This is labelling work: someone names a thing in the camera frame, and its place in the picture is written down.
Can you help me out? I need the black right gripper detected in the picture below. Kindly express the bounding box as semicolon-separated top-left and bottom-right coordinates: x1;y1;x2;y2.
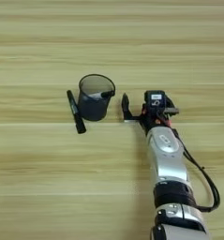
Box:
121;92;181;133

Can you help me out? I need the black mesh pen cup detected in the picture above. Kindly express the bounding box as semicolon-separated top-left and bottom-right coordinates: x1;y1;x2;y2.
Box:
77;73;117;122

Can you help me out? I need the black marker pen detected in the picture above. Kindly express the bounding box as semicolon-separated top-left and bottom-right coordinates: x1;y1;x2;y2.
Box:
66;89;87;135

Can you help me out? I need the small black box white label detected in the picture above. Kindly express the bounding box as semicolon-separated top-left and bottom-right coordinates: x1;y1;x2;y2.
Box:
143;90;167;114

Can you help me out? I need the white marker black cap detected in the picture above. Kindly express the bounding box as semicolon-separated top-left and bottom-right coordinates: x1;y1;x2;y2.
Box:
86;90;116;100

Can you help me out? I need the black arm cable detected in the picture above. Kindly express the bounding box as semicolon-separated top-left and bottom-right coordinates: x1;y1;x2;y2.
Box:
165;96;221;214

